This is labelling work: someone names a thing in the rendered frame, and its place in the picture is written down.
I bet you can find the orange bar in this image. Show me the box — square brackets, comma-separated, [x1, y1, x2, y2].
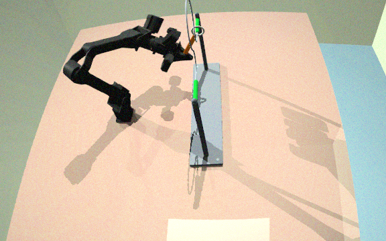
[184, 25, 205, 54]

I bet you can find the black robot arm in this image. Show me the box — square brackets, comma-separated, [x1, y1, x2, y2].
[63, 14, 180, 123]

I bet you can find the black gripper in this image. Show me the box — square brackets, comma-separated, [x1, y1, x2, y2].
[151, 36, 194, 73]

